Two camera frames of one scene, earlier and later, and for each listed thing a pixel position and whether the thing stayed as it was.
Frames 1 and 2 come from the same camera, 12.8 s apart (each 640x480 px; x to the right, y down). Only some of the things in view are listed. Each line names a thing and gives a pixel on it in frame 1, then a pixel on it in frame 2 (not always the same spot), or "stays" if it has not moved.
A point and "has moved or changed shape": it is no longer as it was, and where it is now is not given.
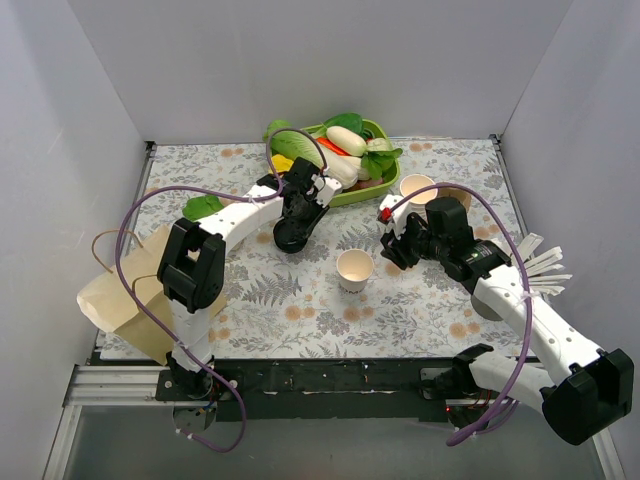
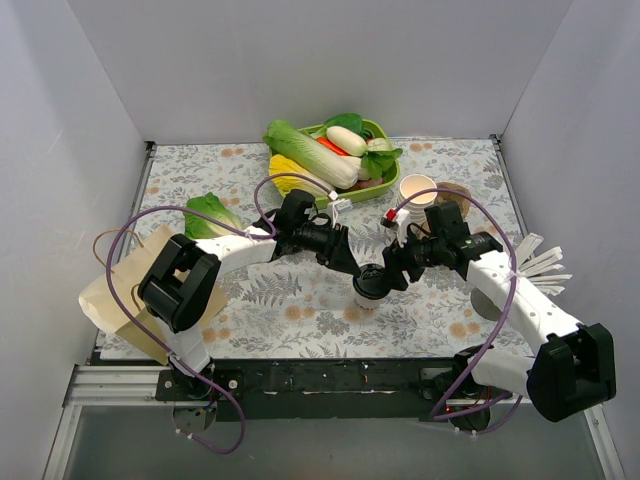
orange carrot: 332,146 stays
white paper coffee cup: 354,267 to 368,304
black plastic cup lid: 289,235 has moved or changed shape
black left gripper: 304,176 to 338,244
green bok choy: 379,156 stays
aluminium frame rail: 106,386 stays
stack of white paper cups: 413,183 stays
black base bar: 327,390 stays
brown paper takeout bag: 109,305 stays
